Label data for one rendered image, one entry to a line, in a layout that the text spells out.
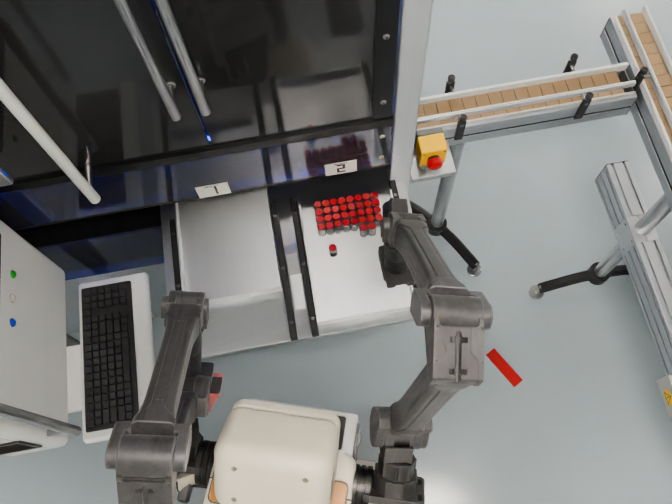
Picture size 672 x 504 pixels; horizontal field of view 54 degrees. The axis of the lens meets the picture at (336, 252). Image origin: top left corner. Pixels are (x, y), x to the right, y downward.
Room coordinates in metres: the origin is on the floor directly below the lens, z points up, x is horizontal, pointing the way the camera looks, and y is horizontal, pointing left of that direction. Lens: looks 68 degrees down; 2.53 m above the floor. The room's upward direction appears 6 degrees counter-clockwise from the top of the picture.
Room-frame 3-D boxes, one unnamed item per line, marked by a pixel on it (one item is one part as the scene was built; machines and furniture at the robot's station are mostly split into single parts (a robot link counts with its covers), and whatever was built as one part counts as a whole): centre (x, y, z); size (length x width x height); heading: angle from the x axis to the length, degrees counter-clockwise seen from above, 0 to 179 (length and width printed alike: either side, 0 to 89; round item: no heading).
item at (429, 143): (0.89, -0.29, 1.00); 0.08 x 0.07 x 0.07; 4
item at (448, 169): (0.93, -0.30, 0.87); 0.14 x 0.13 x 0.02; 4
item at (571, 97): (1.05, -0.56, 0.92); 0.69 x 0.16 x 0.16; 94
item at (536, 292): (0.76, -1.00, 0.07); 0.50 x 0.08 x 0.14; 94
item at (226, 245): (0.73, 0.30, 0.90); 0.34 x 0.26 x 0.04; 4
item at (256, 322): (0.67, 0.12, 0.87); 0.70 x 0.48 x 0.02; 94
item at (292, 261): (0.58, 0.11, 0.91); 0.14 x 0.03 x 0.06; 4
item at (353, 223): (0.73, -0.05, 0.90); 0.18 x 0.02 x 0.05; 93
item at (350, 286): (0.64, -0.05, 0.90); 0.34 x 0.26 x 0.04; 3
